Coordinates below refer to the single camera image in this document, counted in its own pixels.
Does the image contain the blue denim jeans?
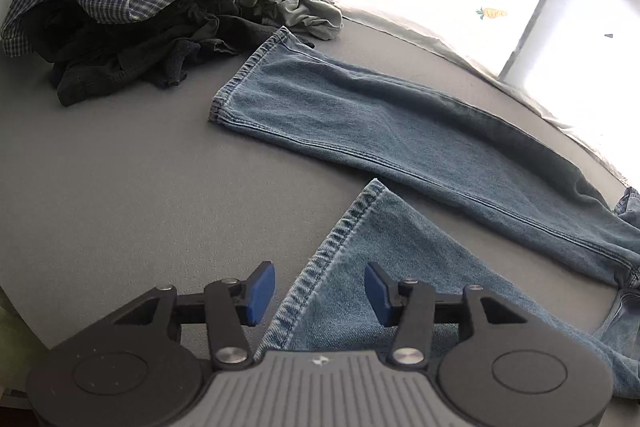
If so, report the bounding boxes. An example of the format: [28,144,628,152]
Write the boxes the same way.
[209,29,639,400]

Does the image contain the black garment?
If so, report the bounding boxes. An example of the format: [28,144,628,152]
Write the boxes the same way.
[29,0,316,108]

